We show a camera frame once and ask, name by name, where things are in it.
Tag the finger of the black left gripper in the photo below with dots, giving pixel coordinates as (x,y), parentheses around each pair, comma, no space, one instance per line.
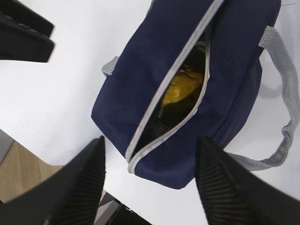
(23,15)
(20,43)

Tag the navy blue lunch bag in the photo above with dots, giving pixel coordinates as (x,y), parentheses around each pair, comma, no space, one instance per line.
(222,38)

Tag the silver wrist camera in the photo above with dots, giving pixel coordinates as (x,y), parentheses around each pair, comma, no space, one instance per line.
(112,212)

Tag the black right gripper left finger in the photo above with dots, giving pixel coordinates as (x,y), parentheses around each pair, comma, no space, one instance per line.
(70,197)

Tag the yellow pear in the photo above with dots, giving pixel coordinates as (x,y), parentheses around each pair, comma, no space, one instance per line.
(184,83)

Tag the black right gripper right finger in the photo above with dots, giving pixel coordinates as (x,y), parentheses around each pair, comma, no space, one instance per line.
(231,195)

